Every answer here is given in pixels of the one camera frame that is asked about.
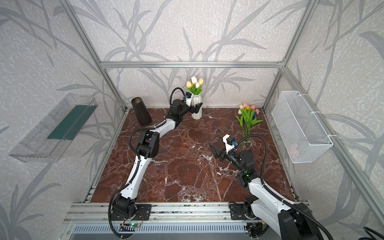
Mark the green circuit board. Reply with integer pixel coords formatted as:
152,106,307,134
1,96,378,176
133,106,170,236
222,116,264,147
121,223,142,231

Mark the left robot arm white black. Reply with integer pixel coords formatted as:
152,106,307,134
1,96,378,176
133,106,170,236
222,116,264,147
108,98,203,219

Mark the white artificial tulip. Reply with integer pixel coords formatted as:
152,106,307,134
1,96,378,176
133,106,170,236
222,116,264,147
191,76,198,85

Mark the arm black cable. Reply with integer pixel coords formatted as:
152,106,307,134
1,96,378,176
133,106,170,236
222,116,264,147
107,86,187,239
236,134,334,240

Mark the white ribbed ceramic vase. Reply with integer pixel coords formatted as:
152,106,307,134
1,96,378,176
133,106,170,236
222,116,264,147
190,93,203,120

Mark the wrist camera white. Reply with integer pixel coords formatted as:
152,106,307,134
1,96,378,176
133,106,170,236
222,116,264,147
183,92,194,107
223,134,238,155

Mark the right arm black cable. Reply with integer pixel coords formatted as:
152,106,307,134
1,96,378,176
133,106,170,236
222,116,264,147
236,134,334,240

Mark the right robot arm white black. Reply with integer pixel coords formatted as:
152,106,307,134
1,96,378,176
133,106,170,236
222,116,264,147
210,144,323,240

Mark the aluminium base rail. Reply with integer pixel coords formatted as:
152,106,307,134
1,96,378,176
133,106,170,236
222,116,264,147
56,202,267,240

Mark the black cylindrical vase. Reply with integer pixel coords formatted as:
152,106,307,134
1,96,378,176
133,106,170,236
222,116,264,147
131,97,152,126

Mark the bunch of artificial tulips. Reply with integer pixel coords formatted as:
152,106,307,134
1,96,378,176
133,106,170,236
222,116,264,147
236,103,263,138

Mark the white wire mesh basket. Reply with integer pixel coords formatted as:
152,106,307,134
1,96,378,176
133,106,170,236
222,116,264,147
272,91,334,164

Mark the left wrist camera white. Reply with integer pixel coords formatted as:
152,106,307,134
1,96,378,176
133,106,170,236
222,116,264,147
183,92,194,107

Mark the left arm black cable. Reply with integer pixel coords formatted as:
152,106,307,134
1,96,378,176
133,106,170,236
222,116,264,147
107,86,187,239

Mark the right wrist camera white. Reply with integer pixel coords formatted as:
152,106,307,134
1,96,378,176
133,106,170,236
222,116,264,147
223,134,238,155

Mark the bright yellow artificial tulip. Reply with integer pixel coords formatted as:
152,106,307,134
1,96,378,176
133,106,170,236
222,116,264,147
186,81,202,96

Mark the clear plastic wall tray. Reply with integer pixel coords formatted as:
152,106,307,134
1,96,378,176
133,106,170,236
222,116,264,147
9,94,98,163

